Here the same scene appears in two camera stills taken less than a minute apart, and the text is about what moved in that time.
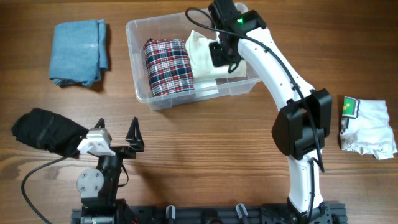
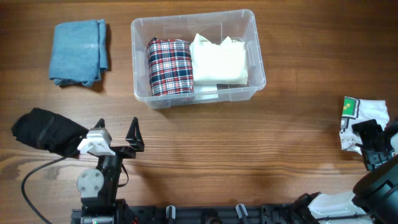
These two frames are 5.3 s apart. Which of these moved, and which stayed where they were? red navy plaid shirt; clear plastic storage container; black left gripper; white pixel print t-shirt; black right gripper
Moved: black right gripper
Stayed: red navy plaid shirt; white pixel print t-shirt; clear plastic storage container; black left gripper
